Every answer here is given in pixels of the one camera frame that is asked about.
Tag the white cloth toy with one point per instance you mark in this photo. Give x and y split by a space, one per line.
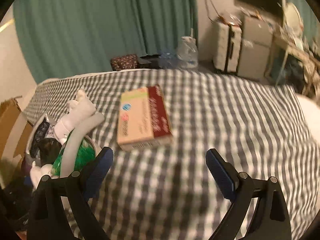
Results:
80 109

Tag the red beige medicine box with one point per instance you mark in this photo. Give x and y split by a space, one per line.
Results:
143 121

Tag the white black snack sachet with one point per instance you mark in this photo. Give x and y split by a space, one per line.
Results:
44 128

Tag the black round object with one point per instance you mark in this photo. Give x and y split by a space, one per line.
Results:
49 150

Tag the small white plush toy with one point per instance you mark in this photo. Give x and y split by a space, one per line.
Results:
36 173

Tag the green packet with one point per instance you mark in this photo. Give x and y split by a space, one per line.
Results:
86 153

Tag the brown cardboard box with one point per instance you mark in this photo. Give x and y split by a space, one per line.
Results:
15 131

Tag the checkered gray white cloth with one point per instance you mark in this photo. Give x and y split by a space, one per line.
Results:
168 192

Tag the dark patterned bag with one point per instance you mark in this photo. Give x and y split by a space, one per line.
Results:
126 62

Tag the silver small fridge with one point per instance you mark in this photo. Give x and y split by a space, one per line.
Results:
255 48

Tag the clear water bottle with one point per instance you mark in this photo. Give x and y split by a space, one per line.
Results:
187 53

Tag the white suitcase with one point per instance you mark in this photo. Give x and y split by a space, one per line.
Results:
226 46

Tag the blue plastic bag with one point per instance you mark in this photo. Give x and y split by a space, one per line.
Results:
168 60

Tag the green curtain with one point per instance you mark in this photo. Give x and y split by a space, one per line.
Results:
62 38

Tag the white oval mirror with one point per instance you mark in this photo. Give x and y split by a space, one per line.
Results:
293 20

